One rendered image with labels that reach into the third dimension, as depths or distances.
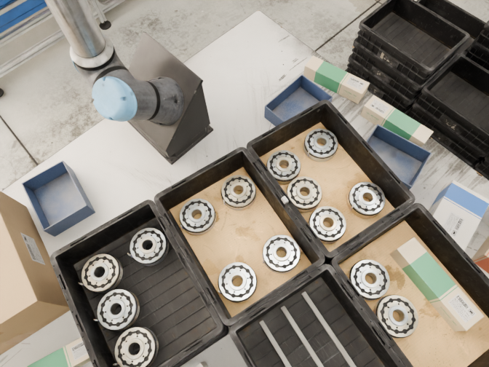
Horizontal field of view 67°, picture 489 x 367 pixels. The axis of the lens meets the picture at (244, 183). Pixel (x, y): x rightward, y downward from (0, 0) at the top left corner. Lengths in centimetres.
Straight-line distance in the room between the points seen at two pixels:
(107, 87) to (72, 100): 153
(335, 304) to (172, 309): 44
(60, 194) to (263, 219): 72
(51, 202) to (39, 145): 111
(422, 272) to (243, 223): 49
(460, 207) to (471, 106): 87
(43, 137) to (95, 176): 116
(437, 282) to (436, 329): 12
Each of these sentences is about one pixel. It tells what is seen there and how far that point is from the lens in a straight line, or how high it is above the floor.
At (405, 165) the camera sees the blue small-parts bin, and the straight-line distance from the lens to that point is 139.
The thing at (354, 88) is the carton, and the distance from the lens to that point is 144.
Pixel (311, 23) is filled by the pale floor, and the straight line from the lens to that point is 276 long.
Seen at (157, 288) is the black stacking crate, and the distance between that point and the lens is 107.
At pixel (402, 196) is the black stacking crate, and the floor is 90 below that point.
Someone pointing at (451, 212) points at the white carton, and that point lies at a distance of 127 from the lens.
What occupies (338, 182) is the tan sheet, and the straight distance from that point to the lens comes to 115.
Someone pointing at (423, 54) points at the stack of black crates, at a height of 49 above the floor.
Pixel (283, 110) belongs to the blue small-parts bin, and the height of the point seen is 70.
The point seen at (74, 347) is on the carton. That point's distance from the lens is 121.
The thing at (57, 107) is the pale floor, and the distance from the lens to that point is 260.
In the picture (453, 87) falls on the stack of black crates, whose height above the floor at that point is 38.
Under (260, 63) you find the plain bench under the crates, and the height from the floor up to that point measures 70.
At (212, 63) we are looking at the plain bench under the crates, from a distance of 157.
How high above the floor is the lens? 186
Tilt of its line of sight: 66 degrees down
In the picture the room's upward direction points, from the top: 5 degrees counter-clockwise
